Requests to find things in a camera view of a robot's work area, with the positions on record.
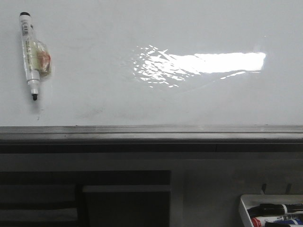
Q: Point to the white whiteboard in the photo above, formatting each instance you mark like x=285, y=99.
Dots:
x=156, y=62

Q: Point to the black capped marker in tray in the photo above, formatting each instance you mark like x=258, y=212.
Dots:
x=269, y=209

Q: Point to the dark chair back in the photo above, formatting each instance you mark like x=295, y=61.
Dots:
x=85, y=199

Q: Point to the left black tray hook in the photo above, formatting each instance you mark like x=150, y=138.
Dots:
x=263, y=189

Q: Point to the red capped marker in tray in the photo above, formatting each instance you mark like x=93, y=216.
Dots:
x=260, y=221

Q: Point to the white black-tipped whiteboard marker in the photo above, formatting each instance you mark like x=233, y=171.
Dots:
x=36, y=57

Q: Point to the blue capped marker in tray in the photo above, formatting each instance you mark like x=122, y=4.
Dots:
x=287, y=223

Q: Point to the white marker tray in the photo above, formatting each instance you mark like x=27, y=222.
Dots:
x=248, y=201

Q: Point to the grey aluminium whiteboard ledge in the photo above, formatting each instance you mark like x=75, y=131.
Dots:
x=43, y=139

